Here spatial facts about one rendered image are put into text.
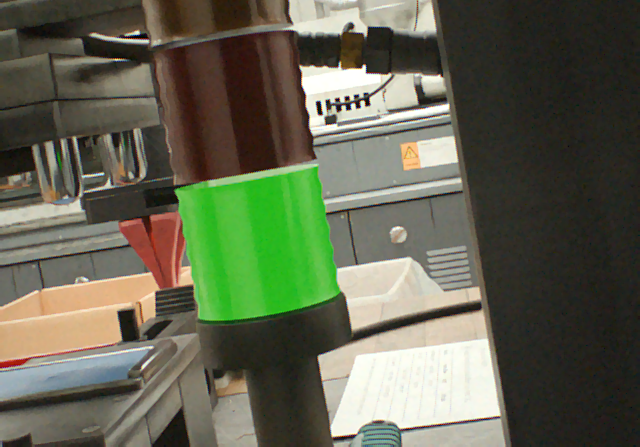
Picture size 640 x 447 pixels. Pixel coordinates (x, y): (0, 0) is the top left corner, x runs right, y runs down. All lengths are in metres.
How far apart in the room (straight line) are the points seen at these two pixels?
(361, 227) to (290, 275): 4.77
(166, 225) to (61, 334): 2.02
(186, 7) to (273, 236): 0.06
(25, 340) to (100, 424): 2.45
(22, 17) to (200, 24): 0.26
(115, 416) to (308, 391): 0.22
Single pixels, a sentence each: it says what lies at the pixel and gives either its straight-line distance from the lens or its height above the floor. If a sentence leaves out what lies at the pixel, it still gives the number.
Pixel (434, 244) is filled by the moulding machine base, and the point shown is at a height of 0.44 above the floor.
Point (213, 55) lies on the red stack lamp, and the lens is 0.29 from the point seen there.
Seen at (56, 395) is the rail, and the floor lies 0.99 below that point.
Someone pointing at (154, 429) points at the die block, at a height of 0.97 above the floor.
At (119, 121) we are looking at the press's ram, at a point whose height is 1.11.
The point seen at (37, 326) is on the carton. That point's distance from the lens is 2.93.
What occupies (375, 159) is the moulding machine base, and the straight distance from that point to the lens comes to 5.03.
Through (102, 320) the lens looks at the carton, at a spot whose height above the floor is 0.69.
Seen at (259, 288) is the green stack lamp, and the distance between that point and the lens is 0.29.
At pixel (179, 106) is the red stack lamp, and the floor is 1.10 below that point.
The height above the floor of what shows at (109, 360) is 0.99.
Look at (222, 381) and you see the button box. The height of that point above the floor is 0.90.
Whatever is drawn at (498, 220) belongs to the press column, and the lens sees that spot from 0.49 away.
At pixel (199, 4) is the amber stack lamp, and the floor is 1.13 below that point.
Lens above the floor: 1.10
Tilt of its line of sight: 5 degrees down
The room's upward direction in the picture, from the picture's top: 10 degrees counter-clockwise
